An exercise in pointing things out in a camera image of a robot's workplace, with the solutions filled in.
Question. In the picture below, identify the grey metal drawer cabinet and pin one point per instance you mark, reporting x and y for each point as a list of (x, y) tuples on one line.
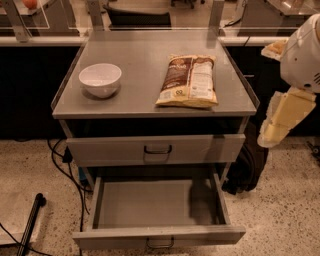
[(143, 57)]

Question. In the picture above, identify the black rod on floor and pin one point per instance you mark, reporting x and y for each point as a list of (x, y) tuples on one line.
[(39, 202)]

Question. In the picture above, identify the orange fruit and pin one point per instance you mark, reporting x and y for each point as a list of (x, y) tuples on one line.
[(30, 4)]

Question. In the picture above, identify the open middle drawer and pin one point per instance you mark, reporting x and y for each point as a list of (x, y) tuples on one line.
[(157, 214)]

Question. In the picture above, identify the closed upper drawer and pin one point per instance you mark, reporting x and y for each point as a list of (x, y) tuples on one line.
[(155, 150)]

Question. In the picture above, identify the black backpack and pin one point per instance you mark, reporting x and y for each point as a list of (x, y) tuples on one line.
[(244, 173)]

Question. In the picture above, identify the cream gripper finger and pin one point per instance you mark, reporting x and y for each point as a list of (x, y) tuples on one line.
[(274, 50), (285, 111)]

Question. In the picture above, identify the brown chip bag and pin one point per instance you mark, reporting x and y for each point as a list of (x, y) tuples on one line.
[(189, 82)]

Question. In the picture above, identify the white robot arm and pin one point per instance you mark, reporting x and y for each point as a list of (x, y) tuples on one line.
[(299, 58)]

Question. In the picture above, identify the white ceramic bowl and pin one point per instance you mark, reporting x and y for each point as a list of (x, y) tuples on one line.
[(101, 80)]

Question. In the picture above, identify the white paper sheet on floor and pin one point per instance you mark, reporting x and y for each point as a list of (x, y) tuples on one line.
[(15, 209)]

